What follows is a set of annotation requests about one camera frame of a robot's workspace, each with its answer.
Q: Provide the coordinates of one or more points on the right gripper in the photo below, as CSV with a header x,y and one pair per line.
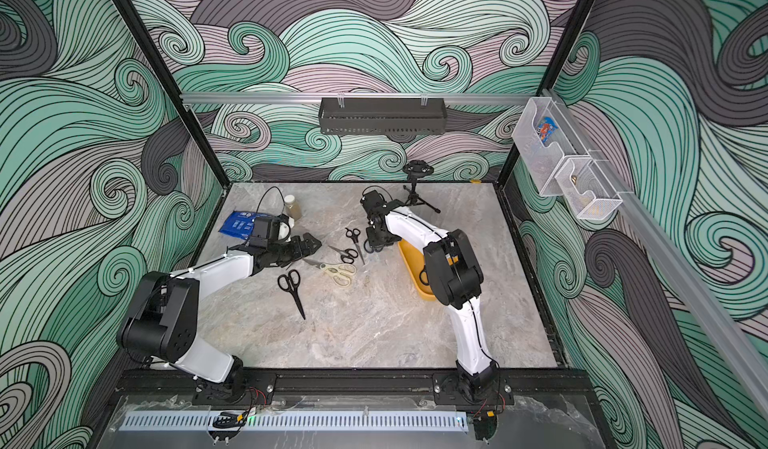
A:
x,y
374,235

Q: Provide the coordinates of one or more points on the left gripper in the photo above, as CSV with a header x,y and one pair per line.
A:
x,y
299,252

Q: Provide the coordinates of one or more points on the large black scissors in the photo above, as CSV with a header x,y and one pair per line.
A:
x,y
289,282

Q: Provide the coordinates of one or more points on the yellow storage box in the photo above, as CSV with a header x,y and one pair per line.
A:
x,y
414,261

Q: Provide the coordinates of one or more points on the cream kitchen scissors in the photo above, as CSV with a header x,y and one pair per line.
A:
x,y
341,274

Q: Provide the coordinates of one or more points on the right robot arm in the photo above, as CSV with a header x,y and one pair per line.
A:
x,y
453,274

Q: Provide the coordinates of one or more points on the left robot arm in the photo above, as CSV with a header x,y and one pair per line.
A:
x,y
161,320

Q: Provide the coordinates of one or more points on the small black scissors upper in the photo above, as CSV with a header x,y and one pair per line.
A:
x,y
353,234

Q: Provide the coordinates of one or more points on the small black scissors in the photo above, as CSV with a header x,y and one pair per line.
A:
x,y
347,256
353,234

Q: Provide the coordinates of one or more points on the small black scissors middle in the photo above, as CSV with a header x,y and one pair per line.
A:
x,y
347,256

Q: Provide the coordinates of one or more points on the small spice bottle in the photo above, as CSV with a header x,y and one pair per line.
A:
x,y
292,207

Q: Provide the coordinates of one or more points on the blue snack bag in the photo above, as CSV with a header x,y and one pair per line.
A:
x,y
239,224

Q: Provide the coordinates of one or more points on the black mini tripod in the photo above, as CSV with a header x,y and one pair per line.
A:
x,y
415,171

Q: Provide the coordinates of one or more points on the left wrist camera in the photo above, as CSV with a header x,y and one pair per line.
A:
x,y
269,230

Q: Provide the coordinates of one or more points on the black wall shelf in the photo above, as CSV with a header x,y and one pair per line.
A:
x,y
399,117

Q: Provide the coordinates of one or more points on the aluminium wall rail back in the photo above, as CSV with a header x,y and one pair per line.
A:
x,y
304,98

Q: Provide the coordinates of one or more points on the aluminium wall rail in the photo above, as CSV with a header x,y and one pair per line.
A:
x,y
304,98
661,233

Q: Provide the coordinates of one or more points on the white slotted cable duct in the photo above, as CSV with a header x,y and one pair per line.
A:
x,y
293,421

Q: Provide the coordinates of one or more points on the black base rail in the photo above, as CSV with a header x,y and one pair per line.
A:
x,y
441,386

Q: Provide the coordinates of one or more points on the large clear wall bin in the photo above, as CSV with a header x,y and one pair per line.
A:
x,y
546,138

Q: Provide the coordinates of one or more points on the small clear wall bin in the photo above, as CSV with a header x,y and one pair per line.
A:
x,y
586,190

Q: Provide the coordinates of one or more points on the aluminium wall rail right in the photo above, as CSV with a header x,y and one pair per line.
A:
x,y
661,233

